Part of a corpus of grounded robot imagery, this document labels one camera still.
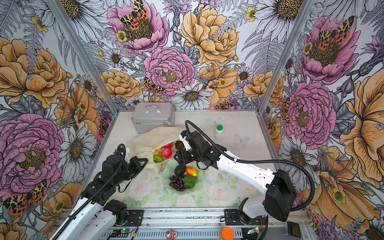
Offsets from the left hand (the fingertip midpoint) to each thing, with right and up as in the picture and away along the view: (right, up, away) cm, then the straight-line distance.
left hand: (148, 164), depth 76 cm
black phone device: (+69, -28, -7) cm, 75 cm away
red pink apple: (+6, +3, +17) cm, 18 cm away
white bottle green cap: (+39, +15, +20) cm, 46 cm away
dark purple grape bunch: (+14, -10, +2) cm, 18 cm away
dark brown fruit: (+13, +7, +20) cm, 25 cm away
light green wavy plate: (+8, -7, +10) cm, 15 cm away
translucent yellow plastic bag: (-3, +10, +3) cm, 11 cm away
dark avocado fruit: (+15, -5, +8) cm, 18 cm away
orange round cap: (+36, -24, -15) cm, 46 cm away
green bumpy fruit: (+2, 0, +11) cm, 11 cm away
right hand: (+16, +2, -1) cm, 17 cm away
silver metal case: (-8, +25, +23) cm, 35 cm away
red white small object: (+13, -28, -10) cm, 33 cm away
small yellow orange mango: (+21, -6, +9) cm, 24 cm away
